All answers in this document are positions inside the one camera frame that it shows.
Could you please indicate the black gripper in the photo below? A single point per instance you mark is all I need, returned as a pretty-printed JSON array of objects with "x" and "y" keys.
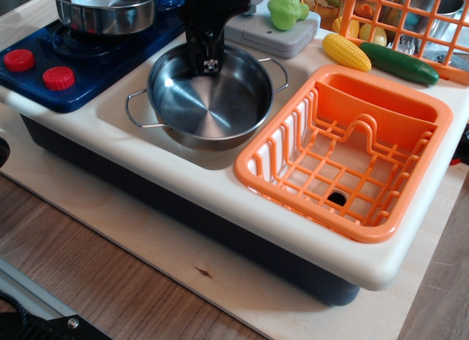
[{"x": 204, "y": 22}]

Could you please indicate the steel pan with wire handles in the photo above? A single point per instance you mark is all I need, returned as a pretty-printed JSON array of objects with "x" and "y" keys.
[{"x": 214, "y": 112}]

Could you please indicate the orange plastic drying rack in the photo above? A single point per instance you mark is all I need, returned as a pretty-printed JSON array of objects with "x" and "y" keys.
[{"x": 347, "y": 151}]

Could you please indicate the grey toy faucet base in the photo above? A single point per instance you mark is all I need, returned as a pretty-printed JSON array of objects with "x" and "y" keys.
[{"x": 255, "y": 29}]

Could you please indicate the steel pot on stove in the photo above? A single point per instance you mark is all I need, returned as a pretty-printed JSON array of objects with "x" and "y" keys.
[{"x": 124, "y": 17}]

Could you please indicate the green toy broccoli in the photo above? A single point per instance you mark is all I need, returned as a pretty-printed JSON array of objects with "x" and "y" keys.
[{"x": 284, "y": 14}]

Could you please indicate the yellow toy corn front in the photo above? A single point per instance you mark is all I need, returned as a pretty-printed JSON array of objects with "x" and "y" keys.
[{"x": 345, "y": 52}]

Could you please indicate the yellow toy corn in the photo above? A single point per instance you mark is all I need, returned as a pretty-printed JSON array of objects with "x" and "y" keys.
[
  {"x": 345, "y": 52},
  {"x": 353, "y": 28}
]

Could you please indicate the blue toy stove top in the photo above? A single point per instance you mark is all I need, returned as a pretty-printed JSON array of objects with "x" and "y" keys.
[{"x": 98, "y": 61}]

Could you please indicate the yellow toy corn back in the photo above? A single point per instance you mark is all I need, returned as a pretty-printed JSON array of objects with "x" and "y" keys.
[{"x": 353, "y": 28}]

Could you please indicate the red stove knob right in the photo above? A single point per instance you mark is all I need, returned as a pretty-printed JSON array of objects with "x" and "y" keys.
[{"x": 58, "y": 78}]

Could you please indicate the red stove knob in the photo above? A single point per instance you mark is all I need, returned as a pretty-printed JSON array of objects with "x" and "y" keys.
[
  {"x": 58, "y": 78},
  {"x": 19, "y": 60}
]

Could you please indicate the yellow toy lemon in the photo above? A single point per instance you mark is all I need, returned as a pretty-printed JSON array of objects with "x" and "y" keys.
[{"x": 377, "y": 35}]

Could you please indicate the green toy cucumber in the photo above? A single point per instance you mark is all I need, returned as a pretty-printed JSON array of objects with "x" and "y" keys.
[{"x": 400, "y": 64}]

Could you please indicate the red stove knob left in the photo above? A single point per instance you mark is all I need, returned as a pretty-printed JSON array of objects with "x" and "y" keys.
[{"x": 19, "y": 60}]

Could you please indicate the steel pot in basket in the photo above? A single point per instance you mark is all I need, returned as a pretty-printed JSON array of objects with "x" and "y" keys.
[{"x": 420, "y": 15}]

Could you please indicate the orange grid basket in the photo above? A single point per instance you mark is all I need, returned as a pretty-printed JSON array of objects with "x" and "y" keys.
[{"x": 437, "y": 52}]

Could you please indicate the light wooden board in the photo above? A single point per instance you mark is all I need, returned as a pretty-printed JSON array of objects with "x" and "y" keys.
[{"x": 135, "y": 274}]

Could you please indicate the black bracket with screw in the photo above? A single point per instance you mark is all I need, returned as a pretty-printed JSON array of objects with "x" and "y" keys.
[{"x": 71, "y": 327}]

